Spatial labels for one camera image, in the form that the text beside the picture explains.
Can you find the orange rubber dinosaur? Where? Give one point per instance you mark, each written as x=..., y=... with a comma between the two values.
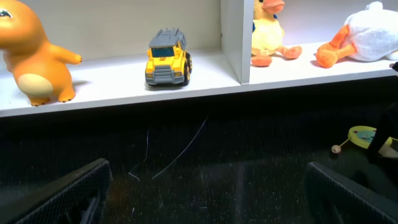
x=34, y=62

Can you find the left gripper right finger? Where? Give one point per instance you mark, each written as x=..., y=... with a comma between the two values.
x=342, y=199

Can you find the white shelf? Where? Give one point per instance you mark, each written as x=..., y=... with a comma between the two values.
x=118, y=74

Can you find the yellow plush duck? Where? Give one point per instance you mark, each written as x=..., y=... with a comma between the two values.
x=267, y=34

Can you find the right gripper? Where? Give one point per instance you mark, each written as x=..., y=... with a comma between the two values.
x=395, y=66

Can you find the white plush duck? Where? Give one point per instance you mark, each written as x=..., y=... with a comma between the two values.
x=373, y=34

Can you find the grey and yellow toy truck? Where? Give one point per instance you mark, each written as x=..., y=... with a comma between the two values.
x=166, y=62

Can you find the yellow rattle drum toy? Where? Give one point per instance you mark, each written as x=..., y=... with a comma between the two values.
x=360, y=137

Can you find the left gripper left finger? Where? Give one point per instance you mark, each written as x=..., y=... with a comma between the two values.
x=62, y=196

